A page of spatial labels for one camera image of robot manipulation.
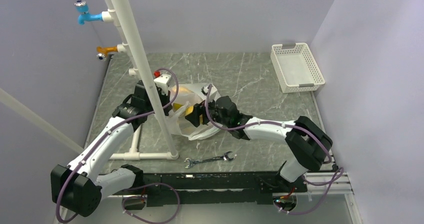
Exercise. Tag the silver open-end wrench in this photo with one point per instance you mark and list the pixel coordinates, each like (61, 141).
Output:
(227, 157)

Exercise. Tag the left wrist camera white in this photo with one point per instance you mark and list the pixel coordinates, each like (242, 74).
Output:
(162, 81)

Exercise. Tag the white PVC pipe frame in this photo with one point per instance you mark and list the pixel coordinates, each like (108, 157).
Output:
(124, 20)

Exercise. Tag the orange plastic faucet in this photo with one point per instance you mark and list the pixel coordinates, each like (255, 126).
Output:
(103, 52)

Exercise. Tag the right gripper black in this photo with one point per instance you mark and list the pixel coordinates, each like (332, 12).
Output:
(194, 117)

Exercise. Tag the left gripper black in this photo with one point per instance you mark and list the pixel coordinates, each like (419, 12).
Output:
(166, 98)

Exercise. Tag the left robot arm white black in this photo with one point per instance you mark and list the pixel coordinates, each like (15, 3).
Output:
(79, 186)

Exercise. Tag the translucent white plastic bag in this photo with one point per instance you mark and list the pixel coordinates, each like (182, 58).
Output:
(189, 94)

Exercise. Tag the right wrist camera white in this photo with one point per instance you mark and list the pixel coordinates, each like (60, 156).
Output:
(208, 88)

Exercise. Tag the white perforated plastic basket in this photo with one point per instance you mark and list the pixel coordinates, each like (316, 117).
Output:
(296, 68)

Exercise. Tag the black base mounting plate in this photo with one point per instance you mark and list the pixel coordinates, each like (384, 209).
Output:
(258, 187)

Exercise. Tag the blue plastic faucet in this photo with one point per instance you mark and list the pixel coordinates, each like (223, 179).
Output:
(84, 13)

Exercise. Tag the yellow fake mango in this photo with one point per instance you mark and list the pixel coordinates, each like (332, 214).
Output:
(179, 107)

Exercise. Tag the aluminium rail frame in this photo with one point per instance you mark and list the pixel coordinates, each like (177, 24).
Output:
(317, 183)

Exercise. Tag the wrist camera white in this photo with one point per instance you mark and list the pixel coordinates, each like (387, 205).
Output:
(208, 88)
(162, 81)

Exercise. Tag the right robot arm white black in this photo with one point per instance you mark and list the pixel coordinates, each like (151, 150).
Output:
(309, 144)

